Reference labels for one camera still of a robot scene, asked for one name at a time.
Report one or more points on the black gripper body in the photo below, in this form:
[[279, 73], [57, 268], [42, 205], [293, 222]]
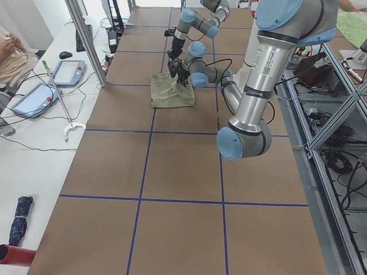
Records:
[[176, 44], [182, 73]]

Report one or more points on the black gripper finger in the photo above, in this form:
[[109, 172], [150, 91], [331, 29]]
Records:
[[185, 83], [171, 54], [177, 53], [180, 83]]

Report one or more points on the green long-sleeve shirt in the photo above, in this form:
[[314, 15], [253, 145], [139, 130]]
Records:
[[167, 93]]

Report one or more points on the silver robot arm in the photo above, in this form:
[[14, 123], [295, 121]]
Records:
[[281, 27], [191, 18]]

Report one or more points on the black power adapter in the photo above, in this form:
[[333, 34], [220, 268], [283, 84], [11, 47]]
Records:
[[112, 41]]

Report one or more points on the far blue teach pendant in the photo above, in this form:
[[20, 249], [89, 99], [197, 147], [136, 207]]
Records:
[[68, 73]]

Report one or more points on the blue teach pendant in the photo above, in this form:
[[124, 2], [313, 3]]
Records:
[[68, 73], [36, 101]]

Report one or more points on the black computer mouse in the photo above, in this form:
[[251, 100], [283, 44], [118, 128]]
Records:
[[64, 54]]

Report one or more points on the white reacher grabber stick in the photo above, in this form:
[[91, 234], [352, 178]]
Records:
[[71, 125]]

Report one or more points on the near blue teach pendant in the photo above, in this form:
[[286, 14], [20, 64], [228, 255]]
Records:
[[36, 101]]

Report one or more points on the seated person in beige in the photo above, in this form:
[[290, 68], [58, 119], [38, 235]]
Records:
[[16, 64]]

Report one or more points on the folded dark blue umbrella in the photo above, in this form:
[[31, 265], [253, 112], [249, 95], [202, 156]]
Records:
[[19, 224]]

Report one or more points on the red cylinder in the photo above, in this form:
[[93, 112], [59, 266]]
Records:
[[17, 256]]

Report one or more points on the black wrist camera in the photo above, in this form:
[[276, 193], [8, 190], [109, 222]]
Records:
[[174, 67], [169, 32]]

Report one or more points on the aluminium frame post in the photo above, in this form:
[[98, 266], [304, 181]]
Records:
[[81, 28]]

